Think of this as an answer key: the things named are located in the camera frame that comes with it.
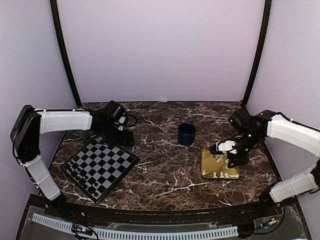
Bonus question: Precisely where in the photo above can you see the grey ceramic cup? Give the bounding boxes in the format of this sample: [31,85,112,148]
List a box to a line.
[79,130,95,140]

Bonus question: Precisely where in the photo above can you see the dark blue enamel mug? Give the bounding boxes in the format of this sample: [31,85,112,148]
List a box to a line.
[178,122,197,147]

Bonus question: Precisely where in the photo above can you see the black left frame post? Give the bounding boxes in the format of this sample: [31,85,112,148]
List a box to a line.
[49,0,82,107]

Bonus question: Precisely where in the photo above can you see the black frame post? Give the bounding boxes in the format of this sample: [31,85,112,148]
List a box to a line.
[49,0,82,107]
[240,0,272,108]

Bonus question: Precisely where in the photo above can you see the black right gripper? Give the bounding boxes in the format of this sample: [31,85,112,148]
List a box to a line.
[227,131,262,169]

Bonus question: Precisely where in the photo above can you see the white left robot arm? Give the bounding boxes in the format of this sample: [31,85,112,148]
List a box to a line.
[10,101,135,218]

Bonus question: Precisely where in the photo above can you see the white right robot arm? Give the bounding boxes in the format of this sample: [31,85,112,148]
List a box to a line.
[216,108,320,217]

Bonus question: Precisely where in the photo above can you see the black right frame post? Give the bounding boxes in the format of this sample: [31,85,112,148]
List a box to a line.
[240,0,272,108]

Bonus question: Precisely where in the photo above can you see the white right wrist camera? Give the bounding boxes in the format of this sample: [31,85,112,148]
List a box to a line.
[210,140,237,155]

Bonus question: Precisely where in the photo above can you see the black front rail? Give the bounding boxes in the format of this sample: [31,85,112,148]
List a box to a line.
[24,193,301,227]

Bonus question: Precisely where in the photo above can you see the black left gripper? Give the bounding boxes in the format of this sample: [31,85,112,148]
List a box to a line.
[98,123,135,147]

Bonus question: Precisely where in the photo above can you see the gold metal tray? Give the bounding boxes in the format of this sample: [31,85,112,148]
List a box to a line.
[200,147,240,179]

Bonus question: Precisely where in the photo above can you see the black and white chessboard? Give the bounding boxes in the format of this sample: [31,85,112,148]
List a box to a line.
[61,137,140,204]

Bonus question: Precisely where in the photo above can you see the white perforated cable duct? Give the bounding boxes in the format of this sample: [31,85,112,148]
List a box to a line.
[31,213,239,240]

